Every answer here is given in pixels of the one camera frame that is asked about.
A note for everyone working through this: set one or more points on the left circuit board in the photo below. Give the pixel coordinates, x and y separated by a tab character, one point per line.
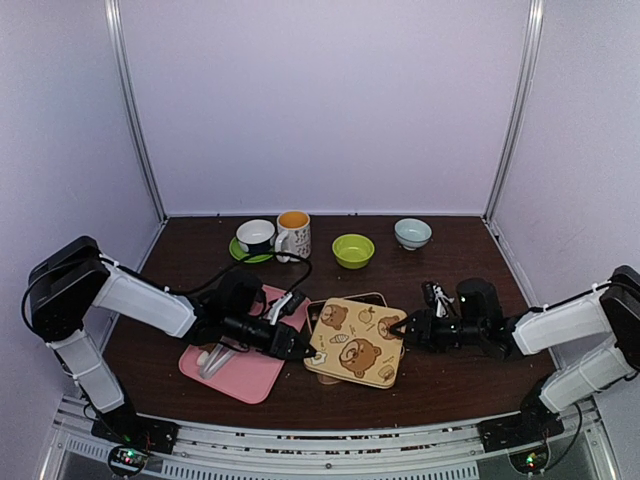
125	461

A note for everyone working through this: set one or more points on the pale blue ceramic bowl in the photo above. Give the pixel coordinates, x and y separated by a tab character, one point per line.
412	234

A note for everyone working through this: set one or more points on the pink plastic tray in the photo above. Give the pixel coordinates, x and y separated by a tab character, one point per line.
250	375

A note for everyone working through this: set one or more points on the right circuit board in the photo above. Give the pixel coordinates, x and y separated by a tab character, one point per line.
529	461

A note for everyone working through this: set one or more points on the bear print tin lid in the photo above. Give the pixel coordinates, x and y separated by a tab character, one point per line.
355	343

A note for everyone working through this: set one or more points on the right aluminium frame post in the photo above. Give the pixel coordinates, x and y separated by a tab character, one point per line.
528	63

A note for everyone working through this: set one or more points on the white metal tongs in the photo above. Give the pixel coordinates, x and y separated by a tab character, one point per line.
217	359

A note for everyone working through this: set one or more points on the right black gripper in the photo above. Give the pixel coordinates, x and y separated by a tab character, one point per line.
423	333

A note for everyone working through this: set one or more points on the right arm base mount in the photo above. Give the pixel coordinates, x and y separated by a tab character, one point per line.
519	429

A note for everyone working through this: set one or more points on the aluminium frame post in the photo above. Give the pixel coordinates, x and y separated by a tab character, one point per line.
528	63
118	42

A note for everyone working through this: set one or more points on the lime green bowl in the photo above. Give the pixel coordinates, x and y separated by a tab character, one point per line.
353	251

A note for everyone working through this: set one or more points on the white patterned mug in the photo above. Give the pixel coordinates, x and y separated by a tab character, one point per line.
293	240

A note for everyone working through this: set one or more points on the gold chocolate tin box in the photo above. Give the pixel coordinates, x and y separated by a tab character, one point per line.
345	300

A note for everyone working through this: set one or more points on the left aluminium frame post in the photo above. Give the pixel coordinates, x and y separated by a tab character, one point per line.
118	42

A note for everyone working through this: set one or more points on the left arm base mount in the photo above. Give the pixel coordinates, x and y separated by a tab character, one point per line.
144	434

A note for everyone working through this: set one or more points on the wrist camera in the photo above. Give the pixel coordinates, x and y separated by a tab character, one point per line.
284	306
438	300

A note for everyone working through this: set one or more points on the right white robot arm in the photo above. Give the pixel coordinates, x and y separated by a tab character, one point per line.
475	317

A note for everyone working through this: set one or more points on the white dark blue bowl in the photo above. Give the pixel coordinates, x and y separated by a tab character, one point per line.
256	236

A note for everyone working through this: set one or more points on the white chocolate on tray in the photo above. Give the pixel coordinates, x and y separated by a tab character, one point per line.
202	358

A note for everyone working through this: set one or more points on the circuit board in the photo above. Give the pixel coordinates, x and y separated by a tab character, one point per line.
529	461
125	461

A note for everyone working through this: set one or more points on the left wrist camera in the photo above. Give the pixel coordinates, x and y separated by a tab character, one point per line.
284	306

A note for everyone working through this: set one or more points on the front aluminium rail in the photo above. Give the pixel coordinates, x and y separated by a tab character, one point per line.
452	450

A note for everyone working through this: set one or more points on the green saucer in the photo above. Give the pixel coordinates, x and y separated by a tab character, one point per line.
238	254

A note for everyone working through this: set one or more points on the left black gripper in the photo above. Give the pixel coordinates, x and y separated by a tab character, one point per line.
281	341

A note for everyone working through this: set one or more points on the brown chocolate on tray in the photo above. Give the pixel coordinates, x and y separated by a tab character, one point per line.
208	347

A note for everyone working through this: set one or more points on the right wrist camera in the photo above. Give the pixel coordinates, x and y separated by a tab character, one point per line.
438	300

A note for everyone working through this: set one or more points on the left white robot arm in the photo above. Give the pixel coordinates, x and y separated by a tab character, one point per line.
229	311

